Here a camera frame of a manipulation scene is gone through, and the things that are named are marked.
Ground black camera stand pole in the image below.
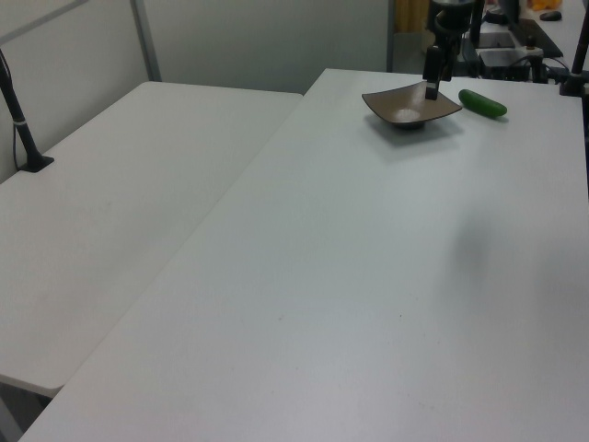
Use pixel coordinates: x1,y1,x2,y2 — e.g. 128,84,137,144
0,48,55,174

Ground grey partition frame post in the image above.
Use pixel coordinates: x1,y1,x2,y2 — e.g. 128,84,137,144
130,0,163,84

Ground black pole with table clamp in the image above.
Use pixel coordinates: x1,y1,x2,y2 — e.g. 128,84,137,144
558,0,589,98

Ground green cucumber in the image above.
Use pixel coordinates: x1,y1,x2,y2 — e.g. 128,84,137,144
457,88,509,120

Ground brown square ceramic plate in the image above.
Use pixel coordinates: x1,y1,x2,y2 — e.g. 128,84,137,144
361,80,464,131

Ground yellow curtain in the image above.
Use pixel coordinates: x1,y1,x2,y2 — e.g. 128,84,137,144
394,0,432,33

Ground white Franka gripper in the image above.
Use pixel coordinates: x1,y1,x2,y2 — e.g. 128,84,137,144
422,5,474,101

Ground grey metal tray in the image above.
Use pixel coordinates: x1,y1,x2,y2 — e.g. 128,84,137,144
477,48,530,70

